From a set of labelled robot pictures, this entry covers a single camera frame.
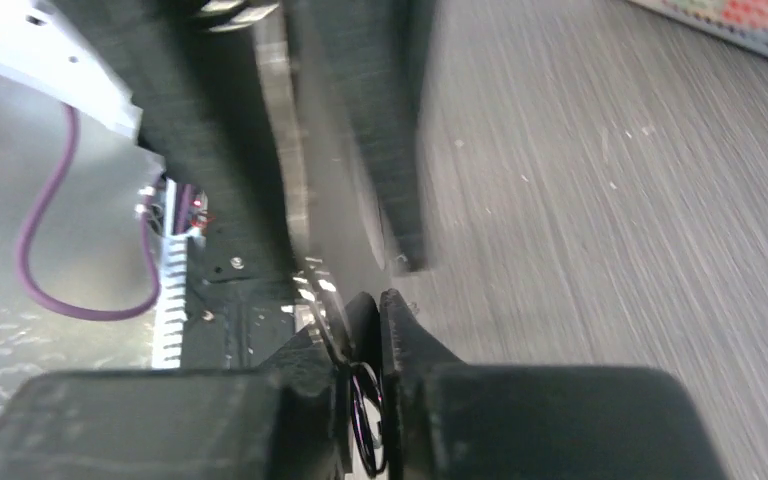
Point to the white slotted cable duct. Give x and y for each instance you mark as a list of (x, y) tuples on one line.
[(170, 315)]

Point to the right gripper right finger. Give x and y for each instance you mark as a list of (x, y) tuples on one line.
[(424, 398)]

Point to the metal keyring holder plate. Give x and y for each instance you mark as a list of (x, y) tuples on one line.
[(339, 280)]

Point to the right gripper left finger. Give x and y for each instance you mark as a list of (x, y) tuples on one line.
[(312, 422)]

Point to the white plastic basket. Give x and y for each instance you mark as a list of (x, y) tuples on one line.
[(741, 22)]

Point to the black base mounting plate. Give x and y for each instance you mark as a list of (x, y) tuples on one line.
[(239, 301)]

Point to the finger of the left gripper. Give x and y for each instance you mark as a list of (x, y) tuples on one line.
[(371, 57), (191, 68)]

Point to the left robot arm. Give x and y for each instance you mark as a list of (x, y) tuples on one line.
[(41, 49)]

